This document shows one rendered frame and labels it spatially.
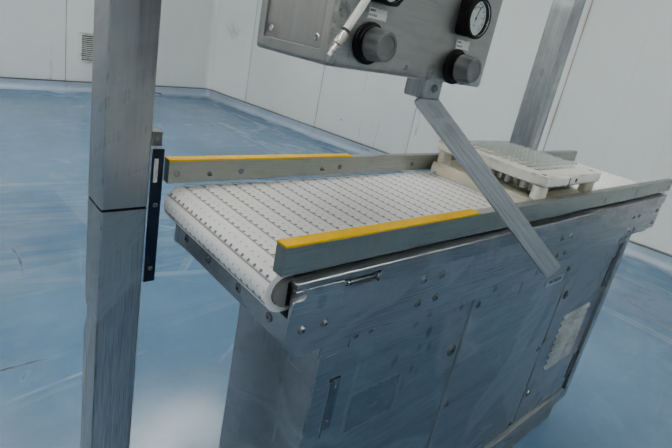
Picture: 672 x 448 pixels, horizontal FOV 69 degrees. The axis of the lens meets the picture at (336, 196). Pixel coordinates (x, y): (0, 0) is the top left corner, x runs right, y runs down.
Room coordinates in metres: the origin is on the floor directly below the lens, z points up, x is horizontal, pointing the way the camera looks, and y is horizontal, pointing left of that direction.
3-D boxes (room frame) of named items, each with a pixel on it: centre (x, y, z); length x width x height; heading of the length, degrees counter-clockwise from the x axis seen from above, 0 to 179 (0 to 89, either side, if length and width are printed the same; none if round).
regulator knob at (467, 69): (0.49, -0.10, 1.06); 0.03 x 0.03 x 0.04; 44
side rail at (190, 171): (1.08, -0.24, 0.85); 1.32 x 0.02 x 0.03; 134
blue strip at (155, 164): (0.62, 0.24, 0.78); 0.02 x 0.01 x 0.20; 134
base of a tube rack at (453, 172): (1.01, -0.36, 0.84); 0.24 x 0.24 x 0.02; 44
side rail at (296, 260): (0.89, -0.43, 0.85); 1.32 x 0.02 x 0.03; 134
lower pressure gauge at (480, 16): (0.50, -0.10, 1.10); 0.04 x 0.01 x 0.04; 134
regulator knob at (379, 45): (0.41, -0.01, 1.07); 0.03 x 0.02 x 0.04; 134
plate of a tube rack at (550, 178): (1.01, -0.36, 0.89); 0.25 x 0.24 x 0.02; 44
